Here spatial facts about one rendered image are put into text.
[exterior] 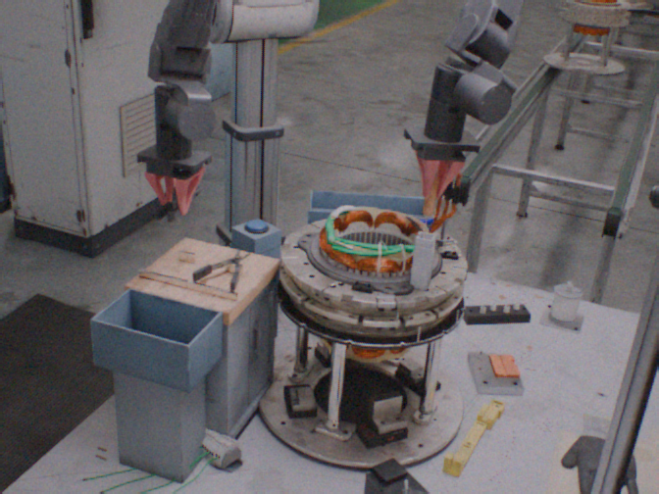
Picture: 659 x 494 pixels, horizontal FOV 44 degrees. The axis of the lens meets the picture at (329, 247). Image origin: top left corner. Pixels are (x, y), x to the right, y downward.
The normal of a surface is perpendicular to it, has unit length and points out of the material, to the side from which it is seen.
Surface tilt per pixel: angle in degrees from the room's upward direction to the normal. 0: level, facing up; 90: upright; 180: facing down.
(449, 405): 0
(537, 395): 0
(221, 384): 90
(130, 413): 90
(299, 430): 0
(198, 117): 89
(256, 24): 111
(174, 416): 90
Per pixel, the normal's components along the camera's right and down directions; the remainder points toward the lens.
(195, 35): 0.39, 0.73
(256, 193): 0.49, 0.42
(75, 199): -0.47, 0.37
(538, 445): 0.06, -0.89
